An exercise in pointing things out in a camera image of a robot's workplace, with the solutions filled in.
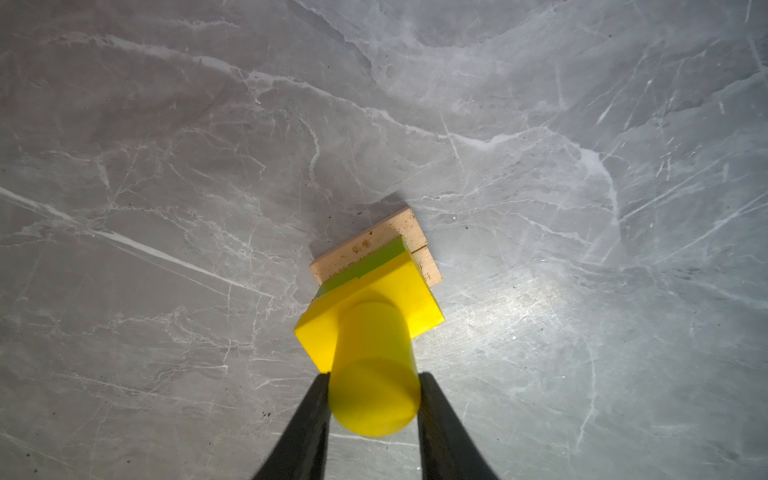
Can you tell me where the yellow cylinder block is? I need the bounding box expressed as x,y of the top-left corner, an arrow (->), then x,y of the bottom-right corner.
328,302 -> 421,437

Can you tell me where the yellow long block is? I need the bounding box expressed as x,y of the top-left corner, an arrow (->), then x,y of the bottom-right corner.
294,251 -> 444,373

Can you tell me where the green rectangular block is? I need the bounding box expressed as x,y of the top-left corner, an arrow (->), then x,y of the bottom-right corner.
315,236 -> 407,299

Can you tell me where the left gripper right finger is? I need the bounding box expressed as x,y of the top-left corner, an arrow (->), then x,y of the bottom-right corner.
417,372 -> 499,480

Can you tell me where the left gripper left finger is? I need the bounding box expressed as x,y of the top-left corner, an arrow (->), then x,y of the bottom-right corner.
253,374 -> 331,480

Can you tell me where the natural wood block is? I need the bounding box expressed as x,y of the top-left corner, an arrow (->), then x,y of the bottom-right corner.
412,245 -> 443,288
310,207 -> 428,284

